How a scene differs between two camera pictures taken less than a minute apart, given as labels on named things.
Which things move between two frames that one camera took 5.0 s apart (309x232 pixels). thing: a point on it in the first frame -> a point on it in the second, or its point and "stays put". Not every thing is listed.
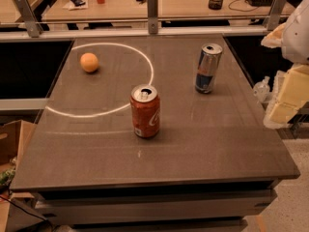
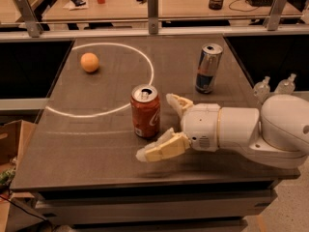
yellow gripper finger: [273, 39] -> [179, 103]
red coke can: [145, 105] stays put
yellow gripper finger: [293, 92] -> [166, 145]
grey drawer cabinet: [185, 209] stays put
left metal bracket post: [33, 25] stays put
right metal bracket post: [275, 14] stays put
